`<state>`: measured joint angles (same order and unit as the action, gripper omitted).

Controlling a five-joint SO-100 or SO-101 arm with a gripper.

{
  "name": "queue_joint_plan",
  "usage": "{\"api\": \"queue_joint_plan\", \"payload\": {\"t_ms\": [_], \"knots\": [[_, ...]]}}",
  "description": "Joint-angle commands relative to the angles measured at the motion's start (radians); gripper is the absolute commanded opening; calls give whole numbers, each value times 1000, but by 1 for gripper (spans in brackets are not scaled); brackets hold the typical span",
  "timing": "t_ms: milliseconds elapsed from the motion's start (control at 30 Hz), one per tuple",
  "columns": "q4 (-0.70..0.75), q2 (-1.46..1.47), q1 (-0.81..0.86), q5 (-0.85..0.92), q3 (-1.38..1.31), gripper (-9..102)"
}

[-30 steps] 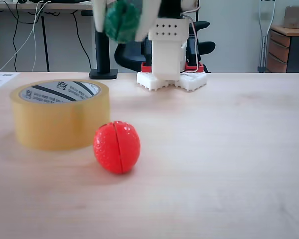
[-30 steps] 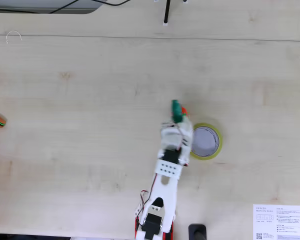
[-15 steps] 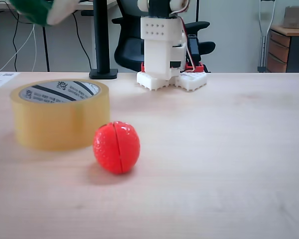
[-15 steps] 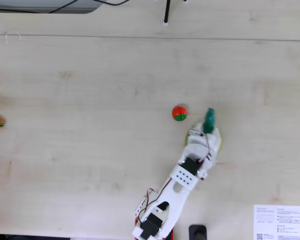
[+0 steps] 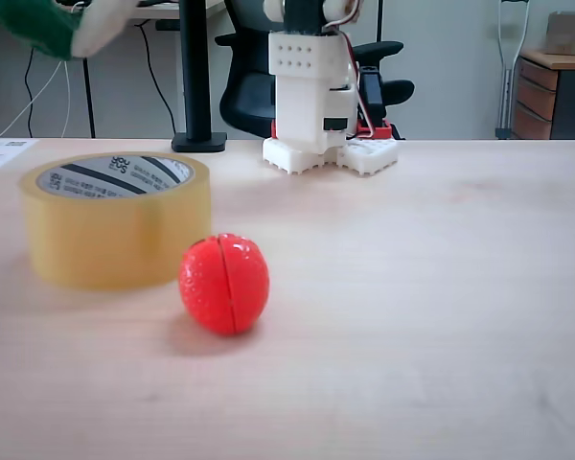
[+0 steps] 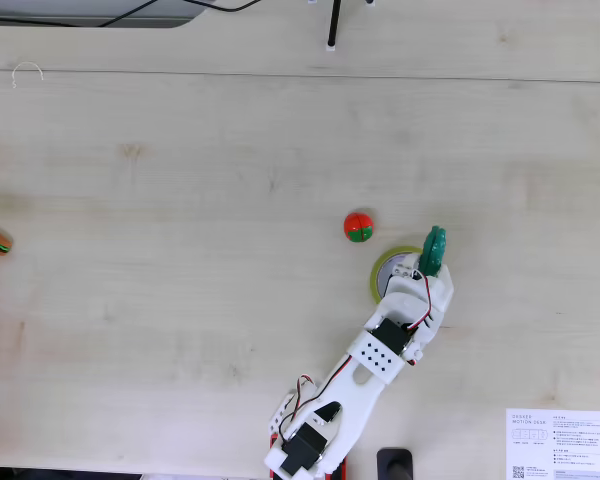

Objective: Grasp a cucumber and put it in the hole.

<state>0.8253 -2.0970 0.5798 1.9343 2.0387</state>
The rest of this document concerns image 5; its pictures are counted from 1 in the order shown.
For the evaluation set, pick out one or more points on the green toy cucumber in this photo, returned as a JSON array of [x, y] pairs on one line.
[[33, 24]]

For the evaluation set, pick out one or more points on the white desk with black legs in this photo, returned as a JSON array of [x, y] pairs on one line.
[[163, 13]]

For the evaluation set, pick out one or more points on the black monitor stand pole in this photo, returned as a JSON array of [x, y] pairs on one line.
[[194, 72]]

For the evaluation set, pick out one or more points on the black office chair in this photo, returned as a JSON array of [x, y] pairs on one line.
[[239, 96]]

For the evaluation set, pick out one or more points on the white paper sheet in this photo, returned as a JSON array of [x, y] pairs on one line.
[[0, 151]]

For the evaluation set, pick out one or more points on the clear packing tape roll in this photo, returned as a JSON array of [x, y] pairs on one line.
[[115, 239]]

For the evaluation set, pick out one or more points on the red toy tomato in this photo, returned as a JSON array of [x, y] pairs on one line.
[[223, 285]]

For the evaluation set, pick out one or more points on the grey metal crutch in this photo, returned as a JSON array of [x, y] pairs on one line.
[[507, 86]]

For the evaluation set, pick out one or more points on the wooden drawer cabinet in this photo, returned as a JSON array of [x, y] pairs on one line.
[[536, 105]]

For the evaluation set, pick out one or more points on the cardboard box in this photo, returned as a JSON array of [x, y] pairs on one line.
[[568, 33]]

